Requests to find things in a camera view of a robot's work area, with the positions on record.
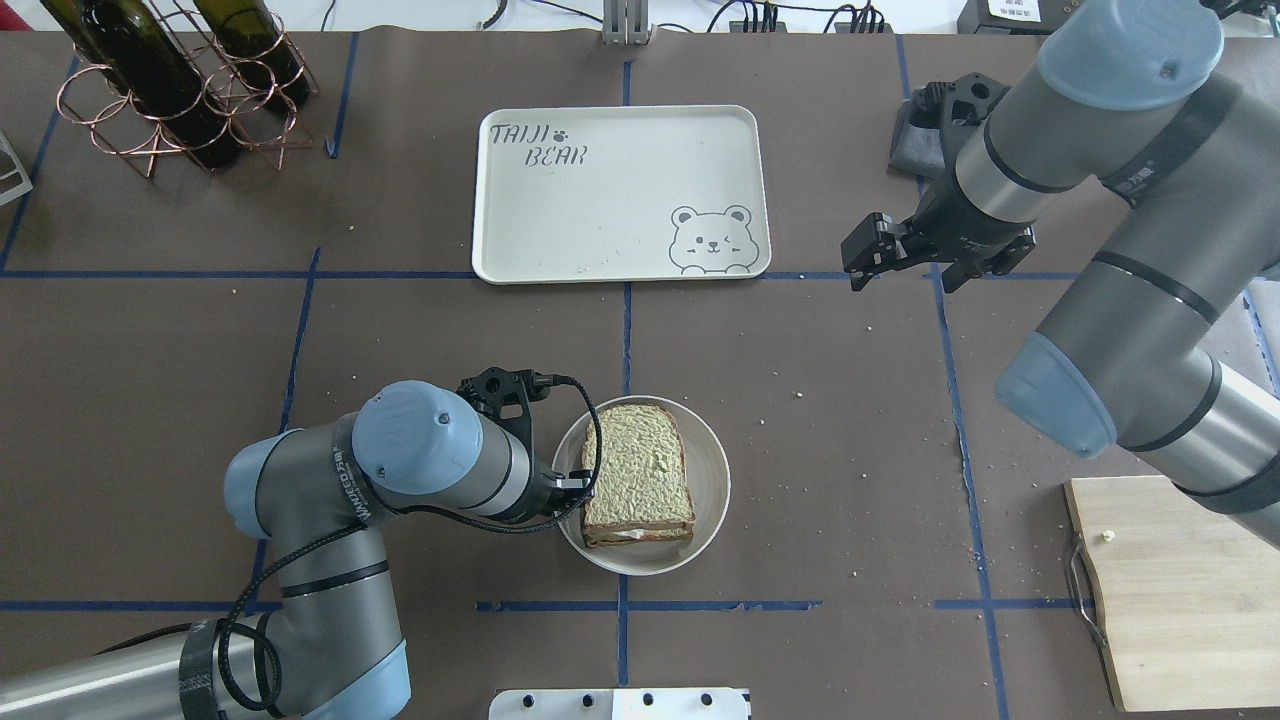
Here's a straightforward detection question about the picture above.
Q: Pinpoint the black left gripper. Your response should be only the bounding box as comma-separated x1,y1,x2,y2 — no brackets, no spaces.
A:
458,366,593,523

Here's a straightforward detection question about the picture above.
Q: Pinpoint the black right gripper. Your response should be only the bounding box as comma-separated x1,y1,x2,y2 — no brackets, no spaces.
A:
841,73,1037,293

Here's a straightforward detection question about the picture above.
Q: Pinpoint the bread slice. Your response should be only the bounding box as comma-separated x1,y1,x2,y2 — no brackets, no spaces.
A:
582,524,694,548
582,404,696,536

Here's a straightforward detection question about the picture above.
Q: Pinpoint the white round plate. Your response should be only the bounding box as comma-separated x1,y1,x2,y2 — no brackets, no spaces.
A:
561,395,732,577

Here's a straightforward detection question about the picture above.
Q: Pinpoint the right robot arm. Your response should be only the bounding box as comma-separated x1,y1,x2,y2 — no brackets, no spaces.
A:
841,1,1279,544

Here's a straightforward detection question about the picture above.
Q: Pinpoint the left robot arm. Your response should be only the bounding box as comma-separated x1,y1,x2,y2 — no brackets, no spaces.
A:
3,368,595,719

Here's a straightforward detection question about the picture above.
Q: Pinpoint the white bear tray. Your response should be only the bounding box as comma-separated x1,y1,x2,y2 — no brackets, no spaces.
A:
471,105,772,284

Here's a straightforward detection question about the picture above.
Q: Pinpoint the grey folded cloth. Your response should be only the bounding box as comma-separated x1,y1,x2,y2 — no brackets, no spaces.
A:
890,94,946,179

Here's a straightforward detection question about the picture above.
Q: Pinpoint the wooden cutting board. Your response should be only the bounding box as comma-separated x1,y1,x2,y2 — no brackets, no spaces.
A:
1064,475,1279,712

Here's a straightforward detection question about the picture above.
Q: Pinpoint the green wine bottle front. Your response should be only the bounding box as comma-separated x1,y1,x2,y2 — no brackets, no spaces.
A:
195,1,311,117

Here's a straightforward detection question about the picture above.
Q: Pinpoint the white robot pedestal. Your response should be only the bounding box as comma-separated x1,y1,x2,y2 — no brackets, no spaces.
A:
488,687,753,719

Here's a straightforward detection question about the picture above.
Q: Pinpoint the aluminium frame post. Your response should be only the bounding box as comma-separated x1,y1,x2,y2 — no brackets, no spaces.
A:
602,0,653,46

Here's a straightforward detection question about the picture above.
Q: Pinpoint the copper wire bottle rack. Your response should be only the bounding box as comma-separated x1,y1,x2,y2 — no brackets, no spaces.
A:
45,1,317,179

